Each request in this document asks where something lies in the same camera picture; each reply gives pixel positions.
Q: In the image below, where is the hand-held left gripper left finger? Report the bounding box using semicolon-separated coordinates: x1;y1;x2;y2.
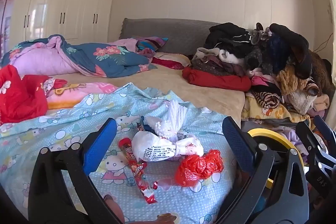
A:
28;117;124;224

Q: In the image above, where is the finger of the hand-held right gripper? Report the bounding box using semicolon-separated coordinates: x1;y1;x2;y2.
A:
313;115;336;159
295;121;325;175

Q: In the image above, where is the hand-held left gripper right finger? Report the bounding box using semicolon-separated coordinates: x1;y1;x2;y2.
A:
215;116;310;224

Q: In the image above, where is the yellow rimmed black bin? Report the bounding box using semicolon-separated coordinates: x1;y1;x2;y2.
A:
248;128;303;188

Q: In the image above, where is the white knotted snack packet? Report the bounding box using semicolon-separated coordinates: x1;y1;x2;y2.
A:
131;131;179;163

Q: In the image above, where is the red torn wrapper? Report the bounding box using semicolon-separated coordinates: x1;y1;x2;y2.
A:
136;179;158;205

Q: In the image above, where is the white foam fruit net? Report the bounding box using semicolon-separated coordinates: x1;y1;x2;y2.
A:
144;99;190;142

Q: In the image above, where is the clear plastic wrapper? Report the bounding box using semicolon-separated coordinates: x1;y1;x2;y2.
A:
156;178;200;192

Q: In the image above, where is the lavender sweater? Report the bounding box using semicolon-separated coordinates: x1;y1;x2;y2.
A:
278;125;309;155

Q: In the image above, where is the peach fleece cloth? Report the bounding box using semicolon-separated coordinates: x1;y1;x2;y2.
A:
312;93;330;117

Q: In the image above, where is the light blue cat print sheet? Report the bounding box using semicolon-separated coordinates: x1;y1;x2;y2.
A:
0;83;237;224

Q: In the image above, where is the white sherpa garment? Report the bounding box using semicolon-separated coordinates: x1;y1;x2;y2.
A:
284;87;320;116

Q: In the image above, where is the yellow cartoon blanket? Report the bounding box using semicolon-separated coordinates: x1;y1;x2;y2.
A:
241;93;312;123

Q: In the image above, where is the brown striped knit cuff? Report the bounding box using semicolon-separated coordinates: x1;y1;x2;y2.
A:
307;79;322;96

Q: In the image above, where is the brown striped knit garment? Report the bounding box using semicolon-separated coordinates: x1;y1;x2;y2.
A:
251;91;283;109

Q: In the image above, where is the pink cartoon blanket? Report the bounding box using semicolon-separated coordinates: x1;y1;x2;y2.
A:
43;78;119;109

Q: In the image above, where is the black cloth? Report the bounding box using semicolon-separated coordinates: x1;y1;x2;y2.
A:
251;83;282;95

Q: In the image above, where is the beige fleece bed sheet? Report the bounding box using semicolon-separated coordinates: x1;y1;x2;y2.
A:
50;64;246;125

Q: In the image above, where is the red folded cloth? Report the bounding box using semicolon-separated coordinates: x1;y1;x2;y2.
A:
182;66;252;92

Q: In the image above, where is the brown fur coat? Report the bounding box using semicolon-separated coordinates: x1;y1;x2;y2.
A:
307;50;333;99

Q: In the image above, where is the tan fuzzy sweater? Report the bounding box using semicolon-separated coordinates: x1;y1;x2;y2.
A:
275;64;311;96

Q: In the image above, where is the pink garment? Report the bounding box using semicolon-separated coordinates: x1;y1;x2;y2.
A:
247;70;279;87

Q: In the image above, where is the maroon dotted garment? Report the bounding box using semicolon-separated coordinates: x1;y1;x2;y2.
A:
192;58;248;77

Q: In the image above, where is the blue floral quilt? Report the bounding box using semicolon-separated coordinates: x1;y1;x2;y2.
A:
0;34;158;79

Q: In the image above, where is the dark grey speckled sweater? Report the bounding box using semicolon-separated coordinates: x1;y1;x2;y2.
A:
244;48;274;75

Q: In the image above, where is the white fleece garment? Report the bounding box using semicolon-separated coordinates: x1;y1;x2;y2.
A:
219;49;246;65

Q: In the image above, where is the red printed cloth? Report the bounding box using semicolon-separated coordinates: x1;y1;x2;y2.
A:
0;65;51;124

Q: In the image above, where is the cream knit garment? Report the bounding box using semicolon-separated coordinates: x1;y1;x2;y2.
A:
196;47;220;61

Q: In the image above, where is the dark blue fuzzy garment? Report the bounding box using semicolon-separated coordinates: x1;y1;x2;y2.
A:
265;34;287;75

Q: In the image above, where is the black fleece garment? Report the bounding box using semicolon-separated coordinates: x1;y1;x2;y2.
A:
269;23;313;80

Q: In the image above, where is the pink floral cloth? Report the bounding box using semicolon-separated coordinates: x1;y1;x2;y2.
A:
107;38;137;51

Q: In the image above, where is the dark red lace cloth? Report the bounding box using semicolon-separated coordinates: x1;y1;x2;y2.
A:
152;57;185;70

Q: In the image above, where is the black jacket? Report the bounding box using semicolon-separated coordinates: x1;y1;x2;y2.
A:
203;22;254;53

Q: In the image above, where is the colourful striped cloth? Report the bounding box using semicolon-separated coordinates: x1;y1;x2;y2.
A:
136;37;169;53

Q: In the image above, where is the grey fuzzy garment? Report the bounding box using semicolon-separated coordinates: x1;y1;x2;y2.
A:
250;22;274;45

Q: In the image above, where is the grey headboard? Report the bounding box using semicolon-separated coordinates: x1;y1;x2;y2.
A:
119;18;224;55

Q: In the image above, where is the pink printed door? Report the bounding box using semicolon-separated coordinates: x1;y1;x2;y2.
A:
0;0;14;54

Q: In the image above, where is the thin wall cable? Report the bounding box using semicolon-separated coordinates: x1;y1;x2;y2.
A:
313;32;334;53

